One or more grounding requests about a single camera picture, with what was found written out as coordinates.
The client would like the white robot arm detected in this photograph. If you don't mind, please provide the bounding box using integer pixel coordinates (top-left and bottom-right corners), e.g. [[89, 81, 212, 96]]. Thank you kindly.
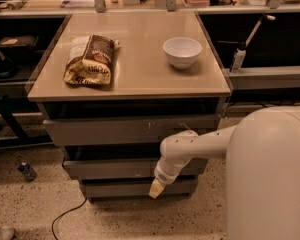
[[149, 106, 300, 240]]

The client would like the small blue can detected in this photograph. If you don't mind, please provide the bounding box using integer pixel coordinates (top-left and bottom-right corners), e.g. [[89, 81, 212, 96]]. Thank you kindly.
[[18, 162, 37, 181]]

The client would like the grey drawer cabinet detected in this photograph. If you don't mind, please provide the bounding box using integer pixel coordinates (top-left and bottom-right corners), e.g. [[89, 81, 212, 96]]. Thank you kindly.
[[27, 11, 232, 205]]

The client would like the grey top drawer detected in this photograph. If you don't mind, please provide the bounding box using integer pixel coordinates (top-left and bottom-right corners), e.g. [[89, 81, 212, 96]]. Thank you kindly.
[[44, 114, 220, 146]]

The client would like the brown yellow chip bag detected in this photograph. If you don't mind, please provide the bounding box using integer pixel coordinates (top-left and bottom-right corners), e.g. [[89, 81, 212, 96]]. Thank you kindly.
[[63, 35, 119, 86]]

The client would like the grey drawer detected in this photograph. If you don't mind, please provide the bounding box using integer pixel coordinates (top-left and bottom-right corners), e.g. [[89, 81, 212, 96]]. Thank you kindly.
[[62, 143, 209, 181], [44, 114, 220, 146], [79, 176, 198, 199]]

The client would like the white shoe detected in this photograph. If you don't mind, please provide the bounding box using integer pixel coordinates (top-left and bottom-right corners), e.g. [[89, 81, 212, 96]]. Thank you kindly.
[[0, 226, 16, 240]]

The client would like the grey bottom drawer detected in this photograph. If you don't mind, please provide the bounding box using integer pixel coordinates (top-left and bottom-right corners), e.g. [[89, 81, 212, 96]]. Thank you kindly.
[[79, 176, 198, 199]]

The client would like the black floor cable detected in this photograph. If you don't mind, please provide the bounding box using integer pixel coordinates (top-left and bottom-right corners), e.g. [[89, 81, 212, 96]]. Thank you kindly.
[[51, 198, 89, 240]]

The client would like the white bowl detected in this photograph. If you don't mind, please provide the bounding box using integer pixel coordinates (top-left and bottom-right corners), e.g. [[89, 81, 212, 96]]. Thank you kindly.
[[163, 37, 202, 69]]

